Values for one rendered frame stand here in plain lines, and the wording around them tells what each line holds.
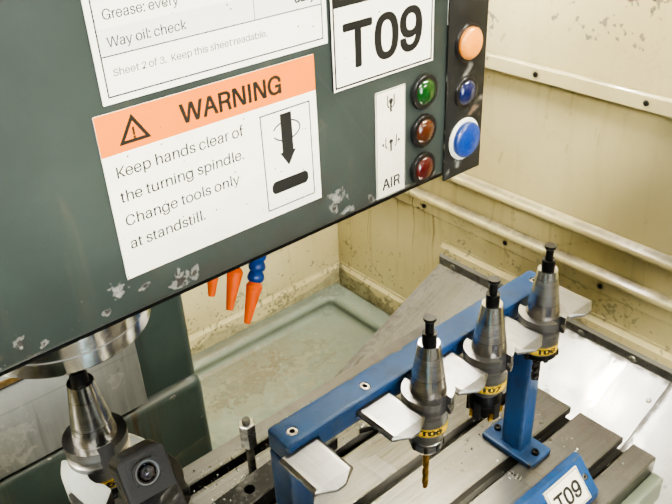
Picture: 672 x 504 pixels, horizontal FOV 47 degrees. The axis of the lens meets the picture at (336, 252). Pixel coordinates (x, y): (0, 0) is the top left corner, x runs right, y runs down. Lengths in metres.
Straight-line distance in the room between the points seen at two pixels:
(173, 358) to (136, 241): 1.00
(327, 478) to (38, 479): 0.72
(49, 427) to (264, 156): 0.93
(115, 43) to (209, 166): 0.10
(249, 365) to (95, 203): 1.54
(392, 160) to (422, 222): 1.25
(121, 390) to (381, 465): 0.47
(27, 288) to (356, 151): 0.25
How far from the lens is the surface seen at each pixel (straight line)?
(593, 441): 1.35
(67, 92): 0.43
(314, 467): 0.84
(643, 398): 1.57
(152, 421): 1.49
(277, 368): 1.96
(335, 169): 0.56
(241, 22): 0.48
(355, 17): 0.53
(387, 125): 0.58
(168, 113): 0.46
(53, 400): 1.34
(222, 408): 1.87
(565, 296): 1.10
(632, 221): 1.48
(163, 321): 1.41
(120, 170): 0.46
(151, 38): 0.45
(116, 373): 1.37
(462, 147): 0.64
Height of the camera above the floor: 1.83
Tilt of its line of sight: 31 degrees down
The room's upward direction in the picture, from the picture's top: 3 degrees counter-clockwise
